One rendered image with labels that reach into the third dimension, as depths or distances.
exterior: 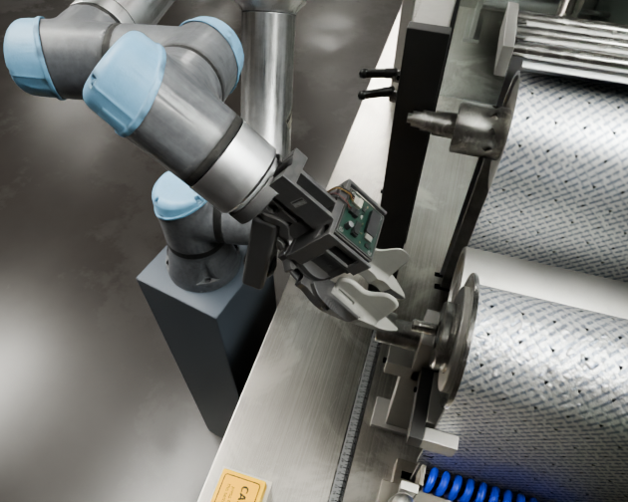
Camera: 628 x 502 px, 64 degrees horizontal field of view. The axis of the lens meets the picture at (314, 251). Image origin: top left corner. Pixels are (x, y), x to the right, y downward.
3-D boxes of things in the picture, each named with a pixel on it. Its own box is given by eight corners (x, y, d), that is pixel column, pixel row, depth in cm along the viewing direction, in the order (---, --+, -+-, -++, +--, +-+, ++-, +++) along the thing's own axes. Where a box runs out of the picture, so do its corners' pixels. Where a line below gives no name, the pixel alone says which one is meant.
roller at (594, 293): (450, 280, 75) (470, 227, 66) (633, 324, 70) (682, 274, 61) (439, 350, 68) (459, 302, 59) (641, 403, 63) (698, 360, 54)
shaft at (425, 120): (408, 120, 66) (411, 100, 64) (454, 128, 65) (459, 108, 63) (403, 134, 64) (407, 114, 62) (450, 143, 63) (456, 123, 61)
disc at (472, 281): (450, 318, 64) (480, 244, 52) (454, 319, 64) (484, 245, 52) (433, 428, 55) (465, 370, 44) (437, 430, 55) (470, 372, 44)
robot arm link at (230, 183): (177, 200, 44) (215, 142, 49) (218, 230, 46) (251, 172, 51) (219, 161, 39) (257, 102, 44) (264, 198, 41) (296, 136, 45)
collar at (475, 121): (452, 130, 67) (464, 90, 62) (497, 139, 66) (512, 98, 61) (446, 161, 64) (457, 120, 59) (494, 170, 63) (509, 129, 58)
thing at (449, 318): (430, 376, 51) (428, 359, 58) (450, 382, 51) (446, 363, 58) (448, 306, 50) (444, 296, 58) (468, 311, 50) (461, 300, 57)
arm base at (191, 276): (152, 274, 102) (139, 243, 95) (196, 225, 111) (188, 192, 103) (212, 304, 98) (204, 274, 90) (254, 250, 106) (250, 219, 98)
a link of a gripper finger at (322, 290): (353, 330, 49) (291, 268, 46) (342, 333, 50) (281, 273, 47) (369, 295, 52) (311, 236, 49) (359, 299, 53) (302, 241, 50)
